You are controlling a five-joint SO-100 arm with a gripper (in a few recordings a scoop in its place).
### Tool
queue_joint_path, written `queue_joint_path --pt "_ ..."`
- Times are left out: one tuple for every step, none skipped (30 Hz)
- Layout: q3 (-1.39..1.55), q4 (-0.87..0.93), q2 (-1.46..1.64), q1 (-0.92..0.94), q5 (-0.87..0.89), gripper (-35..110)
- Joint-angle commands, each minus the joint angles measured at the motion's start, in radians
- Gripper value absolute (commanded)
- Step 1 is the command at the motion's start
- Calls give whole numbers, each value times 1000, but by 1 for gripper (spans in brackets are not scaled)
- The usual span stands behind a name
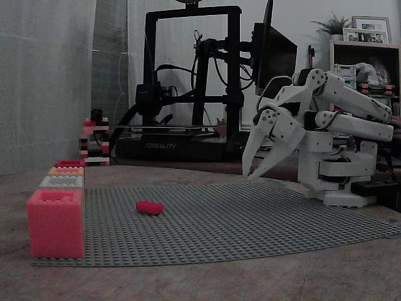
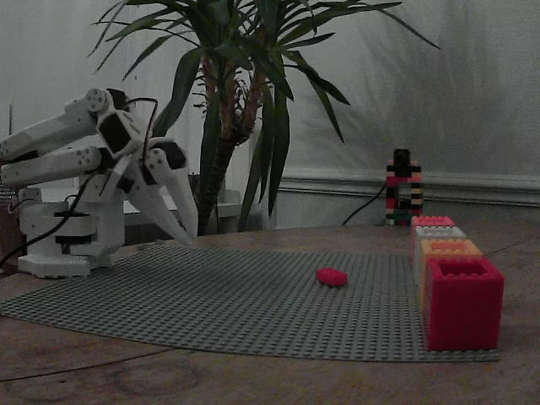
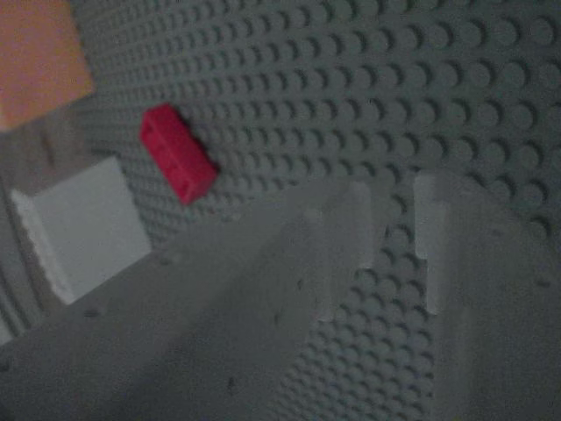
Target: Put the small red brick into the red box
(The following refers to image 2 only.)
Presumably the white Lego brick box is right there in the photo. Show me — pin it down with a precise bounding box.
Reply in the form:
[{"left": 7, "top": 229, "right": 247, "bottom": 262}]
[{"left": 413, "top": 226, "right": 468, "bottom": 271}]

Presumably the black webcam cable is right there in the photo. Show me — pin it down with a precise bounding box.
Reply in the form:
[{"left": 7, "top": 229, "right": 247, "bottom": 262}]
[{"left": 341, "top": 181, "right": 389, "bottom": 226}]

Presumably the dark red Lego brick box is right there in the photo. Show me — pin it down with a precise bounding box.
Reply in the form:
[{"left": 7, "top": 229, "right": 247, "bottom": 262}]
[{"left": 424, "top": 256, "right": 506, "bottom": 353}]

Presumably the thin gripper servo cable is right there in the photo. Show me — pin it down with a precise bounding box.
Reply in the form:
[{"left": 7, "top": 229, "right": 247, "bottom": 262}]
[{"left": 125, "top": 97, "right": 160, "bottom": 164}]

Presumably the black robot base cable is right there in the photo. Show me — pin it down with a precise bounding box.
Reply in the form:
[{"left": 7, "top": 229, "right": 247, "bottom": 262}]
[{"left": 0, "top": 185, "right": 92, "bottom": 273}]

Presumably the small red brick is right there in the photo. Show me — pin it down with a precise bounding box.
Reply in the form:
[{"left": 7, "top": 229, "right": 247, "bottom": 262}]
[{"left": 316, "top": 267, "right": 349, "bottom": 289}]

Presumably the thin dark table cable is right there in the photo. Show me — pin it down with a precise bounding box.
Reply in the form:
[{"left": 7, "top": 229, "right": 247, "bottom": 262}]
[{"left": 0, "top": 346, "right": 181, "bottom": 384}]

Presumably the multicolour brick tower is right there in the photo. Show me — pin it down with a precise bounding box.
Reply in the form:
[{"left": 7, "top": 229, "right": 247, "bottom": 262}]
[{"left": 384, "top": 159, "right": 424, "bottom": 227}]

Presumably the pink-red Lego brick box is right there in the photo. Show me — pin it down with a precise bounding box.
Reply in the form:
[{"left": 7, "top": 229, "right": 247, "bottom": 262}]
[{"left": 410, "top": 215, "right": 457, "bottom": 254}]

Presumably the orange Lego brick box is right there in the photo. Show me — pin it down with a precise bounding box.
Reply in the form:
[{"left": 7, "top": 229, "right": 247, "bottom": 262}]
[{"left": 418, "top": 238, "right": 484, "bottom": 305}]

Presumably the tall green yucca plant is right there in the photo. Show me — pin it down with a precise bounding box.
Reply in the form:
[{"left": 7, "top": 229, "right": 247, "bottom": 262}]
[{"left": 87, "top": 0, "right": 442, "bottom": 236}]

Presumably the grey studded baseplate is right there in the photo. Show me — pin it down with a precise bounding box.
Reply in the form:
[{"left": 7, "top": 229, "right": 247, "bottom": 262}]
[{"left": 0, "top": 242, "right": 501, "bottom": 364}]

